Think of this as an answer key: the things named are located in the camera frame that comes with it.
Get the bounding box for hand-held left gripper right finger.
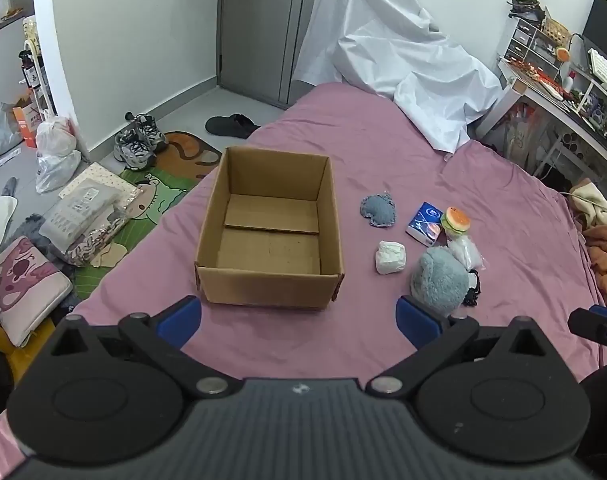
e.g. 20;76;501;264
364;295;549;396

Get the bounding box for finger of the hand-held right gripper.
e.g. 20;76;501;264
568;305;607;356

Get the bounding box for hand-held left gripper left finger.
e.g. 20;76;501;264
48;295;245;401

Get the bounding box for grey plush toy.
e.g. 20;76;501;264
409;246;471;317

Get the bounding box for white cloth wad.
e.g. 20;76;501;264
375;241;408;275

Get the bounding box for brown cardboard box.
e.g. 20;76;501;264
194;146;345;309

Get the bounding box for burger plush toy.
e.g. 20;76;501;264
442;206;471;240

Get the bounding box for denim heart pillow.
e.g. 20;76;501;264
360;192;398;231

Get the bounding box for clear plastic bag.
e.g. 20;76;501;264
446;235;487;271

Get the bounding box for blue tissue pack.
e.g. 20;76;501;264
406;202;445;247

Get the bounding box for cream cloth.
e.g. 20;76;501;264
568;178;607;228

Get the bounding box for cartoon floor mat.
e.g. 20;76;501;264
73;131;223;306

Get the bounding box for clear wrapped package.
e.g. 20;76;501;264
38;185;129;267

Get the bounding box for pink cartoon pillow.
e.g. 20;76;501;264
0;235;74;348

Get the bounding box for beige dotted packet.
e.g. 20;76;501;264
58;161;136;201

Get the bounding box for grey fluffy cushion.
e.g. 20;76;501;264
20;214;59;256

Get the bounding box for pink bed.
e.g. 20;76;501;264
70;81;607;381

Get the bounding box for white plastic bag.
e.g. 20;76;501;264
35;116;78;157
36;150;82;194

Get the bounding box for black slipper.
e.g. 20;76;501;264
205;114;261;139

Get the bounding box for white desk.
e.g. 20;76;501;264
476;57;607;186

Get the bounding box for orange cardboard box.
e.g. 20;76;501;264
12;92;46;148

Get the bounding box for white keyboard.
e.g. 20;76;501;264
587;48;607;103

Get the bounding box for grey plastic bag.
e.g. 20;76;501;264
0;102;24;160

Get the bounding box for white sheet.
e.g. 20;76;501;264
292;0;504;155

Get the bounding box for desktop drawer organizer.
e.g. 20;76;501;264
503;10;571;68

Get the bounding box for grey wardrobe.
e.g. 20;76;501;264
217;0;334;111

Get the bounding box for black monitor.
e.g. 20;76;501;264
582;0;607;68

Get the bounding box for black hair tie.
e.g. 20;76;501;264
462;269;483;308

